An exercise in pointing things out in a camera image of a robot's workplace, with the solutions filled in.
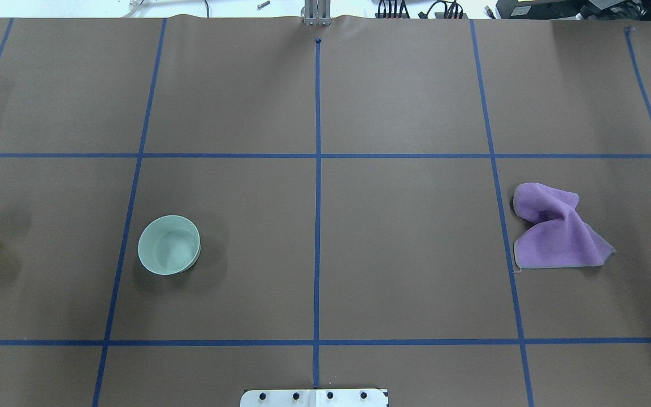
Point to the light green bowl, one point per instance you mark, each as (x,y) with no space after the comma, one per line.
(169,245)

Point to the purple cloth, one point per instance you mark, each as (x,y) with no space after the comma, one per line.
(558,236)

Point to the aluminium frame post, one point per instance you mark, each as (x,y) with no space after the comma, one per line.
(317,13)

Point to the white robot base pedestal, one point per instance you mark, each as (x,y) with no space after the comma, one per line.
(316,397)

